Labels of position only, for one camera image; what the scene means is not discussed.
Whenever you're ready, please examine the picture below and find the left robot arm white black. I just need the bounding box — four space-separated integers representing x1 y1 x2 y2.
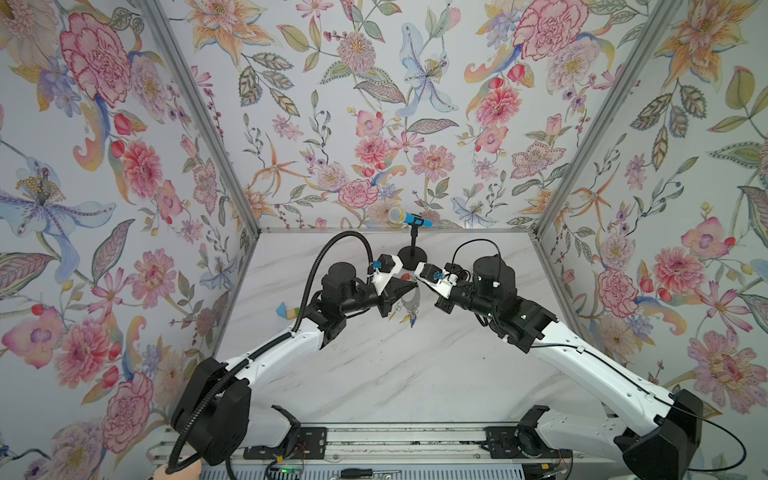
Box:
166 254 416 473

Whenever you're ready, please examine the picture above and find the blue key tag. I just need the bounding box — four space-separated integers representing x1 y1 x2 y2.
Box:
276 303 288 319

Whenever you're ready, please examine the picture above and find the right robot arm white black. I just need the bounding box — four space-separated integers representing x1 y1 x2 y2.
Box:
416 255 703 479

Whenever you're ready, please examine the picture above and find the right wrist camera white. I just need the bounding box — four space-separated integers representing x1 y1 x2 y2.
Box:
414 262 466 299

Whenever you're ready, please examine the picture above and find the metal keyring with red handle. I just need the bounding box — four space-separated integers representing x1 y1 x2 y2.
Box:
395 272 424 313

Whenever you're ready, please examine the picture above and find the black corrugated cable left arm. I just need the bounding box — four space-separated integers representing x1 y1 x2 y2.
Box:
166 230 374 475

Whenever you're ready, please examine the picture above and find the toy microphone blue yellow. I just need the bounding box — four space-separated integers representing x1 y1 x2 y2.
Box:
388 207 433 228

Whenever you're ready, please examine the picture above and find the black microphone stand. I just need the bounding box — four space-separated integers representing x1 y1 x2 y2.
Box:
398 225 428 272

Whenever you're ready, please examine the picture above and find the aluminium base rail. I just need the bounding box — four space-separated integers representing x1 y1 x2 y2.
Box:
227 422 625 466

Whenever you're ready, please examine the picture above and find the cartoon face plush toy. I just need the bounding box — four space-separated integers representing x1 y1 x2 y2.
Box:
149 462 202 480

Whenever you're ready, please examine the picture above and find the black screwdriver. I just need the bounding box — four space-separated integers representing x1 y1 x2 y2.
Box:
338 468 401 480

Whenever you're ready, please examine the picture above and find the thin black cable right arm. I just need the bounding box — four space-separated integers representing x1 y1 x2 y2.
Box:
451 238 748 473

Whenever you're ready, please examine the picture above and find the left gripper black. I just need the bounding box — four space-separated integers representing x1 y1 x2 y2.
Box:
337 280 416 321

